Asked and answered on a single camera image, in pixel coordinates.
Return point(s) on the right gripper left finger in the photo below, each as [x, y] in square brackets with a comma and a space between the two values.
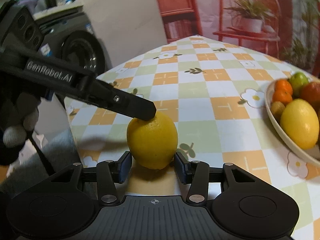
[109, 173]

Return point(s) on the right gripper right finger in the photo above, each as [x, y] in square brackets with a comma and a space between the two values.
[195, 174]

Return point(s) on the gloved left hand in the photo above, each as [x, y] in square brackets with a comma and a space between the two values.
[19, 115]

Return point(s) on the washing machine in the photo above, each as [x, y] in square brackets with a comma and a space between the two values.
[69, 35]

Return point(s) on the checkered floral tablecloth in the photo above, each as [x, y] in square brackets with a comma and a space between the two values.
[215, 94]

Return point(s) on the brown kiwi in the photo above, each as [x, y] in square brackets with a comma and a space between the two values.
[277, 109]

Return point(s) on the white board panel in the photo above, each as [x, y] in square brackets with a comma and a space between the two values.
[127, 28]

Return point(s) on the large yellow lemon in plate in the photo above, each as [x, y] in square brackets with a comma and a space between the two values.
[301, 124]

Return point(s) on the mandarin in plate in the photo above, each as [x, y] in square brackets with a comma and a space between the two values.
[282, 96]

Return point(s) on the small mandarin left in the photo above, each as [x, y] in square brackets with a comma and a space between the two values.
[283, 84]

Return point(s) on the green apple left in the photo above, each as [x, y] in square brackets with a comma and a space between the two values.
[298, 81]

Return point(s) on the red apple in plate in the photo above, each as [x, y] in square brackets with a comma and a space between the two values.
[311, 94]

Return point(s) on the pink printed backdrop cloth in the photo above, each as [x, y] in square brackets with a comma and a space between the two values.
[285, 29]

